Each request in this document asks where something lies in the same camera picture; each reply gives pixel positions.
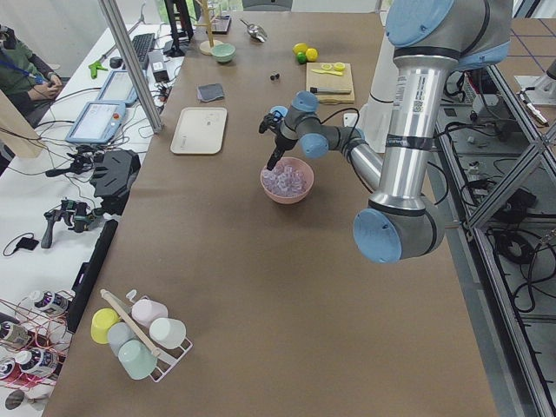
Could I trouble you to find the grey cup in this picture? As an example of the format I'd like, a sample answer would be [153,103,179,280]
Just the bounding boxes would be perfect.
[107,321,136,356]

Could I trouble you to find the steel muddler black tip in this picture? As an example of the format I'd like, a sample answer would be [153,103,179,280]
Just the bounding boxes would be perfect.
[309,87,352,95]

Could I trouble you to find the pink bowl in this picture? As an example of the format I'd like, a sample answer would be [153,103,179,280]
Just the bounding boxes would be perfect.
[260,157,314,206]

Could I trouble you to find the green lime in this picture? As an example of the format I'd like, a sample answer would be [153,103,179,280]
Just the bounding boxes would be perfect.
[296,52,307,64]

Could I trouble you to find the mint green bowl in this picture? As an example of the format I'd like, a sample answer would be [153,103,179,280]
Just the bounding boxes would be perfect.
[211,43,236,63]

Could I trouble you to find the teach pendant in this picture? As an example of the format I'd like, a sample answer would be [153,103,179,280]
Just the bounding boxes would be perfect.
[65,100,126,144]
[97,69,138,107]

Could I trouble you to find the white wire cup rack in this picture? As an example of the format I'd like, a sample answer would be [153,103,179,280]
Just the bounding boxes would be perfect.
[100,289,194,382]

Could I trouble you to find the grey folded cloth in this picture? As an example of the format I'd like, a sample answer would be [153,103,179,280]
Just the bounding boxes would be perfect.
[197,83,225,103]

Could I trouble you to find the aluminium frame post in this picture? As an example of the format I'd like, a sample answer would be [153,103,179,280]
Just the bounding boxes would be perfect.
[98,0,163,134]

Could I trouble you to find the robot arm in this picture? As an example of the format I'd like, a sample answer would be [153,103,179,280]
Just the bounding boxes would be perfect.
[267,1,513,263]

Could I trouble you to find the yellow cup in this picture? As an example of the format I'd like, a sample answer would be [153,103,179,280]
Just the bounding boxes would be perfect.
[90,308,121,344]

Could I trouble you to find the seated person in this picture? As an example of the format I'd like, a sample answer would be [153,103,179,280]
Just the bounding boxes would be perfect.
[1,25,63,127]

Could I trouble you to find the teach pendant far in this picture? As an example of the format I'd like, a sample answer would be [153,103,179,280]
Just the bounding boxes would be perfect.
[97,69,138,107]

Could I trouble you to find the wooden cup tree stand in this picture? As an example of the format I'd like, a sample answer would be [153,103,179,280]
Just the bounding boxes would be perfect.
[195,0,222,56]

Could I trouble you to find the white cup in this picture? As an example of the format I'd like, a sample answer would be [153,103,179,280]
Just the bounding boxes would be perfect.
[149,317,187,349]

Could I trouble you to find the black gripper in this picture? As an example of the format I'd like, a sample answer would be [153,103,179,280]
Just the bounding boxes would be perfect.
[266,130,288,170]

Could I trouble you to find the mint cup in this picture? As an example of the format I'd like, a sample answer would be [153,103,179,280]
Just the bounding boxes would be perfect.
[118,340,157,380]

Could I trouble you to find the pink cup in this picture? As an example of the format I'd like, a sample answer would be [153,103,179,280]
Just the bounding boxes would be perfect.
[131,299,169,328]

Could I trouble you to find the cream rabbit tray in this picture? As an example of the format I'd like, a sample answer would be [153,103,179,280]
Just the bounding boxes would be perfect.
[169,107,228,155]

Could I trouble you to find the teach pendant near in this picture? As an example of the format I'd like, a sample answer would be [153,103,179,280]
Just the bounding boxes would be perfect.
[65,100,126,144]

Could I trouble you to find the metal ice scoop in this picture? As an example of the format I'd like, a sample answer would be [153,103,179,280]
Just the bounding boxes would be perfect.
[240,18,268,43]

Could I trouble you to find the yellow plastic knife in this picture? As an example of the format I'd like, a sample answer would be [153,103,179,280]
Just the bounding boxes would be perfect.
[310,69,344,76]

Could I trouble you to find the black keyboard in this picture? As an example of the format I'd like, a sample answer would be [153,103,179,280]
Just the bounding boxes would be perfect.
[131,33,156,70]

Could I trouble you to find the light blue cup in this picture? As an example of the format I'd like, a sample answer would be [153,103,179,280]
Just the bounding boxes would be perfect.
[269,105,288,123]

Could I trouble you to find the black gripper camera mount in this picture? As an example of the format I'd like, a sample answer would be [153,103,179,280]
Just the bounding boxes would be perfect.
[258,113,282,134]

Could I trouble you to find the wooden cutting board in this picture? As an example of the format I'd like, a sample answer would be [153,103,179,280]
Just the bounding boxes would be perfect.
[306,63,355,104]

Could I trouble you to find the whole lemon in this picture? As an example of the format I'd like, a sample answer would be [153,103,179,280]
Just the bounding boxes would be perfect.
[292,43,308,56]
[305,48,319,63]

